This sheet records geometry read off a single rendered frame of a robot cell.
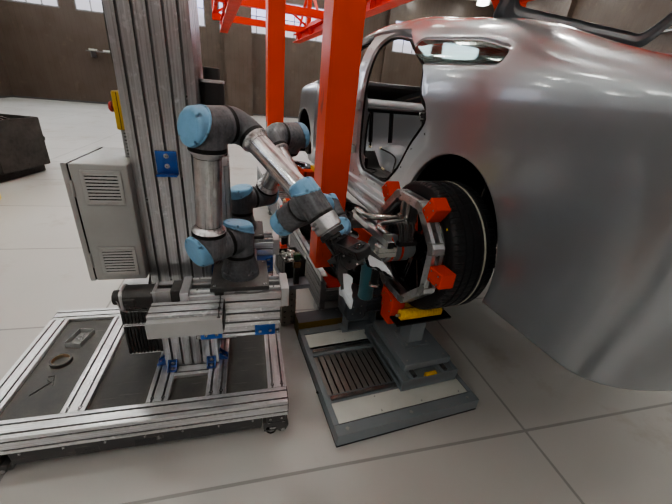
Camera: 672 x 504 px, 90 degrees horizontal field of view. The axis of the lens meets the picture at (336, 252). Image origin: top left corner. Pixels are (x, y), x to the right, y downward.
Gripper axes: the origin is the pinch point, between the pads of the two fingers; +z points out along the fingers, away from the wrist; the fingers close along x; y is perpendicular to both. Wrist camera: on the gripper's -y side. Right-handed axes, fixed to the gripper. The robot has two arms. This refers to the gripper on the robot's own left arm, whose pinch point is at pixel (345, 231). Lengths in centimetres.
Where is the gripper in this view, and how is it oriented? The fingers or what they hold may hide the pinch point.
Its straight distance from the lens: 177.9
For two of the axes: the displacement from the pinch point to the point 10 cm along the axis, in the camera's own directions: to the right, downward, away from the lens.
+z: 0.5, 0.8, 10.0
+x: 9.6, 2.8, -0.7
